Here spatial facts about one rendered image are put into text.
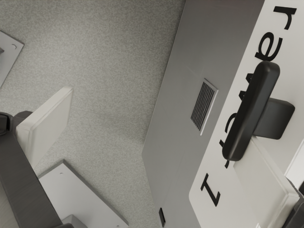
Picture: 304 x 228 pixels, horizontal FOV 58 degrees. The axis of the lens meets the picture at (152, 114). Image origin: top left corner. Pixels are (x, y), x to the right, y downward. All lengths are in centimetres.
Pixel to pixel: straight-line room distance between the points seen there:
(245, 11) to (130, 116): 71
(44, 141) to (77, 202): 122
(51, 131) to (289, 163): 16
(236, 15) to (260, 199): 52
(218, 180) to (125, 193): 114
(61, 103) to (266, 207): 13
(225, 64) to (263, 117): 44
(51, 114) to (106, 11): 92
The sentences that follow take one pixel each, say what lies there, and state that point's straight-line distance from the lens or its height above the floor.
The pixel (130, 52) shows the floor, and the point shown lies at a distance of 109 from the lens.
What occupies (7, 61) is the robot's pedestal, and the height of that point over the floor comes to 2.
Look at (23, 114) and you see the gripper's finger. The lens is 17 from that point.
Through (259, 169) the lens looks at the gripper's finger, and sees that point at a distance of 19.
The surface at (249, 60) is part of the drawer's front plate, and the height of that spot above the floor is 83.
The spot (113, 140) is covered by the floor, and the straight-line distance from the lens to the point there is 123.
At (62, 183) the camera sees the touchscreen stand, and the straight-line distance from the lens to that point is 132.
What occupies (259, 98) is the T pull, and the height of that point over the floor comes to 91.
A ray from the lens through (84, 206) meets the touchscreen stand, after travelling 140.
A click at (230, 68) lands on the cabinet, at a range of 62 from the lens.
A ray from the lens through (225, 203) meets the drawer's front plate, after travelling 27.
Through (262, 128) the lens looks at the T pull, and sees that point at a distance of 20.
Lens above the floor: 106
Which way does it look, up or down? 63 degrees down
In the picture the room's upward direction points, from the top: 157 degrees clockwise
